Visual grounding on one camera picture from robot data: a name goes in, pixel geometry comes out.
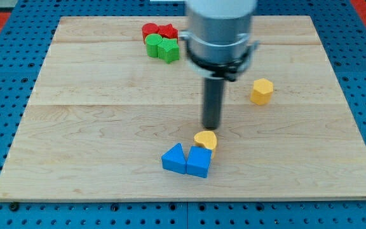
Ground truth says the yellow hexagon block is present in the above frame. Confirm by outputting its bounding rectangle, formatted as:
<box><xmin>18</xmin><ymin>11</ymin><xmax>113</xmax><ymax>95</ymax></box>
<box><xmin>250</xmin><ymin>78</ymin><xmax>274</xmax><ymax>105</ymax></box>

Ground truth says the wooden board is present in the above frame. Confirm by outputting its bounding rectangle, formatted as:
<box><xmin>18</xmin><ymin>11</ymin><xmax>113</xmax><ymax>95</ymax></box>
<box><xmin>0</xmin><ymin>16</ymin><xmax>366</xmax><ymax>202</ymax></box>

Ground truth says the yellow heart block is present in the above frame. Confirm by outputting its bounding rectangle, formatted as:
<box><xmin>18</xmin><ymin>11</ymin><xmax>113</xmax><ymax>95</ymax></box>
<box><xmin>194</xmin><ymin>130</ymin><xmax>217</xmax><ymax>158</ymax></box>

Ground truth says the green star block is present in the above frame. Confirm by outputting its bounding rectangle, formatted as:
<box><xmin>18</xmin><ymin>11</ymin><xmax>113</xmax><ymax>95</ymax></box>
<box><xmin>158</xmin><ymin>38</ymin><xmax>180</xmax><ymax>64</ymax></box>

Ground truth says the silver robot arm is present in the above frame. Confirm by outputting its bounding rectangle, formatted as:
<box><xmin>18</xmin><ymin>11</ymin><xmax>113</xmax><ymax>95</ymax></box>
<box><xmin>180</xmin><ymin>0</ymin><xmax>258</xmax><ymax>130</ymax></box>

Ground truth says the black cable clamp ring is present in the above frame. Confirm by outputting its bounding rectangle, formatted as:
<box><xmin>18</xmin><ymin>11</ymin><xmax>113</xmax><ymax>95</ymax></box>
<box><xmin>179</xmin><ymin>31</ymin><xmax>260</xmax><ymax>83</ymax></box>

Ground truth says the red star block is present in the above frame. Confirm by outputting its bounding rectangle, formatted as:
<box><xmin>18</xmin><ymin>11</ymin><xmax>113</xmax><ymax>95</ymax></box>
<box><xmin>158</xmin><ymin>24</ymin><xmax>179</xmax><ymax>39</ymax></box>

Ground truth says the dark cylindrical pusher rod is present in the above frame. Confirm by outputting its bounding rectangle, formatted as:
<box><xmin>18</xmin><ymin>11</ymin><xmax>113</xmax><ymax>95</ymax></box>
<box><xmin>202</xmin><ymin>78</ymin><xmax>225</xmax><ymax>130</ymax></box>

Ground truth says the blue triangle block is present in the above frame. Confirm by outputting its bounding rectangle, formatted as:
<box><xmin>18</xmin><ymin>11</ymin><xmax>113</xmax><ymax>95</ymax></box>
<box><xmin>161</xmin><ymin>143</ymin><xmax>186</xmax><ymax>174</ymax></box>

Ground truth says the blue cube block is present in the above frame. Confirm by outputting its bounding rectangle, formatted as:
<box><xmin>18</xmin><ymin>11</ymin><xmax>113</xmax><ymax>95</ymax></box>
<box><xmin>186</xmin><ymin>146</ymin><xmax>212</xmax><ymax>178</ymax></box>

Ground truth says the red cylinder block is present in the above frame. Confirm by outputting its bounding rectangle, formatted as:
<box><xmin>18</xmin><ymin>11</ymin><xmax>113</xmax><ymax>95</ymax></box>
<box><xmin>141</xmin><ymin>22</ymin><xmax>159</xmax><ymax>43</ymax></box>

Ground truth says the green cylinder block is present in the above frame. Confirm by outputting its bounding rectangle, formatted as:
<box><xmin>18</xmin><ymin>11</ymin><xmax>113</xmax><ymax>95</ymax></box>
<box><xmin>145</xmin><ymin>34</ymin><xmax>163</xmax><ymax>58</ymax></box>

